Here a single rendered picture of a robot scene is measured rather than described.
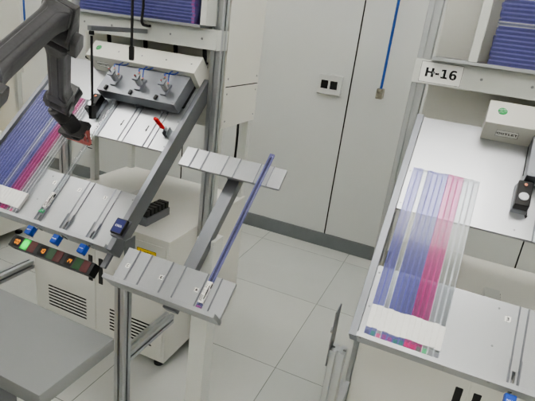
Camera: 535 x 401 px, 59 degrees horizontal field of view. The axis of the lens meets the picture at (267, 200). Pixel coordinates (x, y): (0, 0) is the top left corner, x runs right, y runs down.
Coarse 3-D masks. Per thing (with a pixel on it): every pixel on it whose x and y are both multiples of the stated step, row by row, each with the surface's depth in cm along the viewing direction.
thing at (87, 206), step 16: (48, 176) 165; (32, 192) 163; (48, 192) 161; (64, 192) 160; (80, 192) 159; (96, 192) 157; (112, 192) 156; (32, 208) 159; (48, 208) 157; (64, 208) 156; (80, 208) 155; (96, 208) 154; (112, 208) 153; (128, 208) 152; (64, 224) 153; (80, 224) 152; (96, 224) 151; (112, 224) 150; (96, 240) 148
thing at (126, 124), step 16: (80, 64) 192; (80, 80) 187; (96, 80) 185; (192, 96) 171; (112, 112) 175; (128, 112) 173; (144, 112) 172; (160, 112) 170; (112, 128) 171; (128, 128) 169; (144, 128) 168; (160, 128) 166; (128, 144) 167; (144, 144) 164; (160, 144) 163
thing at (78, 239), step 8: (0, 208) 159; (8, 216) 161; (16, 216) 156; (24, 216) 155; (32, 224) 157; (40, 224) 152; (48, 224) 152; (48, 232) 158; (56, 232) 153; (64, 232) 149; (72, 232) 148; (72, 240) 154; (80, 240) 148; (88, 240) 146; (96, 248) 150; (104, 248) 145
